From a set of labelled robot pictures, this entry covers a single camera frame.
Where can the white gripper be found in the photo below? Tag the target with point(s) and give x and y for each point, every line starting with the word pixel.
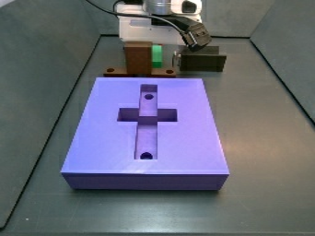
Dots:
pixel 140 29

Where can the black angle fixture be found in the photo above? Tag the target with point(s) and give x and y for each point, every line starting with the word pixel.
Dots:
pixel 204 60

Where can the green U-shaped block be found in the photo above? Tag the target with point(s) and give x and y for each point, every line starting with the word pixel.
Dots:
pixel 156 56

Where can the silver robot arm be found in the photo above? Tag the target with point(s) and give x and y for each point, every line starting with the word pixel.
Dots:
pixel 157 22

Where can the purple board with cross slot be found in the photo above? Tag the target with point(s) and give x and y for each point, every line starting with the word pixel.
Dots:
pixel 145 137

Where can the brown bridge block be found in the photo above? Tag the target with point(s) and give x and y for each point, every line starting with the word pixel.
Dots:
pixel 137 63

